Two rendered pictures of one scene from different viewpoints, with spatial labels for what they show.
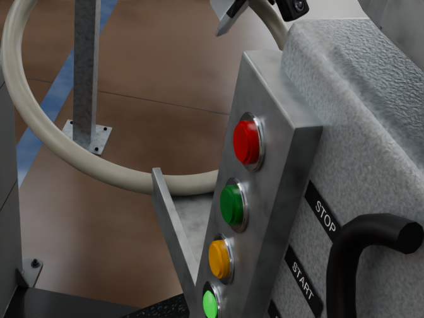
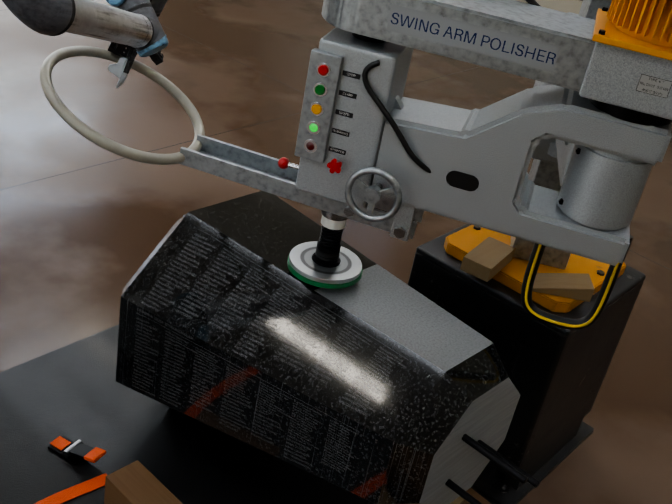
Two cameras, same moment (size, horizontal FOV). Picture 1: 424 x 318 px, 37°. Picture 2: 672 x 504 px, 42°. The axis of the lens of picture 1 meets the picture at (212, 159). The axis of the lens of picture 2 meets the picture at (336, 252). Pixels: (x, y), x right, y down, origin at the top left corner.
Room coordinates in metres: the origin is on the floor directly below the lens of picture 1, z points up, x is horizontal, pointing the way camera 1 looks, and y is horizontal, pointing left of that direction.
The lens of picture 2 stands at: (-1.03, 1.60, 2.17)
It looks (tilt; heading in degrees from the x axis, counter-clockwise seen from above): 30 degrees down; 306
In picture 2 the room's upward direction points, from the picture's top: 11 degrees clockwise
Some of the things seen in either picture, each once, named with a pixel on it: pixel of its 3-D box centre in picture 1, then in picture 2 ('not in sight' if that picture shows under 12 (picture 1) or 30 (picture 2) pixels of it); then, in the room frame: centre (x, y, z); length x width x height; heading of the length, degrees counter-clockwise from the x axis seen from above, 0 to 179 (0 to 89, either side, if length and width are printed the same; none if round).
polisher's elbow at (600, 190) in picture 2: not in sight; (604, 179); (-0.30, -0.44, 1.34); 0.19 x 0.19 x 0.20
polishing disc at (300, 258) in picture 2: not in sight; (325, 261); (0.29, -0.17, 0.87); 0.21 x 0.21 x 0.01
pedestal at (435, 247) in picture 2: not in sight; (505, 345); (0.03, -1.00, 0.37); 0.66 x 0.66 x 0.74; 0
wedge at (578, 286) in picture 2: not in sight; (559, 282); (-0.14, -0.83, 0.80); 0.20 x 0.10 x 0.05; 38
